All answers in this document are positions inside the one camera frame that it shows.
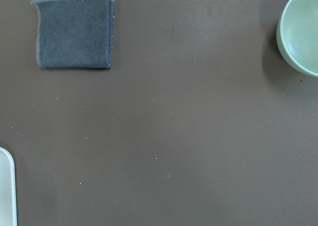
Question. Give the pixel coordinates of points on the green bowl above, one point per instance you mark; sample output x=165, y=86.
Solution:
x=297, y=35

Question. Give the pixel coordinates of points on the cream rabbit tray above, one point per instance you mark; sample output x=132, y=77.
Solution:
x=8, y=211

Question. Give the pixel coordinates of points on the grey folded cloth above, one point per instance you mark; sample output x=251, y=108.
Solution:
x=74, y=33

